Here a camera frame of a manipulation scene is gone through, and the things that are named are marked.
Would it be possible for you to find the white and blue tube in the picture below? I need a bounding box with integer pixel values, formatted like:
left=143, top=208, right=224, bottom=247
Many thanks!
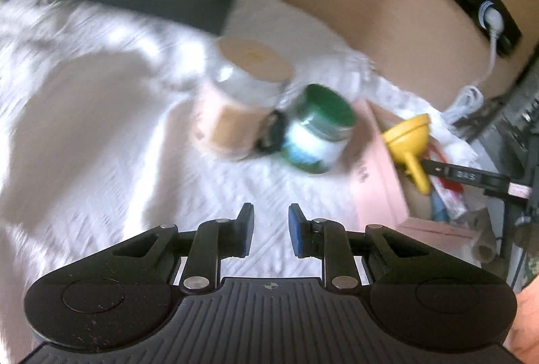
left=430, top=183, right=469, bottom=222

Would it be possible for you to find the black caliper tool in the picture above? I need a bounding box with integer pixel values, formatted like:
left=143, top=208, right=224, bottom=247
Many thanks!
left=421, top=160, right=531, bottom=200

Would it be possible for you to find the white textured blanket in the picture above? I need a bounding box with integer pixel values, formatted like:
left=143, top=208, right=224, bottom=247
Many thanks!
left=0, top=0, right=481, bottom=364

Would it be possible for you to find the pink box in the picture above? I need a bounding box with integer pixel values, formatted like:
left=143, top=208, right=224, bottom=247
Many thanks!
left=337, top=99, right=478, bottom=259

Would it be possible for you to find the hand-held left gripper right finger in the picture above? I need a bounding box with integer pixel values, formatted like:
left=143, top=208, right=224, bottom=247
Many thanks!
left=288, top=204, right=427, bottom=292

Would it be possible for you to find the dark metal stand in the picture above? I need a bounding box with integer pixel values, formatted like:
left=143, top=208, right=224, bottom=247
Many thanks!
left=457, top=86, right=539, bottom=289

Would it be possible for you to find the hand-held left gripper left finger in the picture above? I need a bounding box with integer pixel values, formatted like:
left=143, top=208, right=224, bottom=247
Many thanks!
left=113, top=203, right=255, bottom=294

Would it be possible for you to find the clear jar with beige lid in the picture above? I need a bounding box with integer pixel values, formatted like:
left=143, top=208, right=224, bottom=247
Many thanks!
left=196, top=36, right=295, bottom=163

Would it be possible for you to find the white plug with cable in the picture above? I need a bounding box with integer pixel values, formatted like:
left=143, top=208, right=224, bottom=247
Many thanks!
left=442, top=6, right=505, bottom=125

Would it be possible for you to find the jar with green lid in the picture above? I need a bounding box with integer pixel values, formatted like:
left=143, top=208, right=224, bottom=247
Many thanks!
left=280, top=84, right=358, bottom=175

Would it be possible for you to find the yellow funnel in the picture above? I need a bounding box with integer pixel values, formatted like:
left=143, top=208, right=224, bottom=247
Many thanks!
left=381, top=113, right=434, bottom=196

